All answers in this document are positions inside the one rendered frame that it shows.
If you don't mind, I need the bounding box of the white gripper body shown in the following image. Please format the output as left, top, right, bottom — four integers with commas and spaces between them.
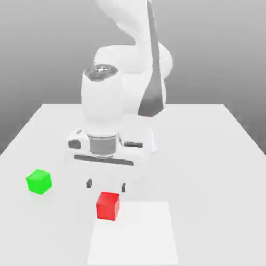
63, 149, 151, 185

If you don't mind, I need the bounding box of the small green cube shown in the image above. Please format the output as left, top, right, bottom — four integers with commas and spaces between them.
25, 168, 52, 195

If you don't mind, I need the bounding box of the small red cube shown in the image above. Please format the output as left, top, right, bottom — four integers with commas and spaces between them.
96, 191, 121, 221

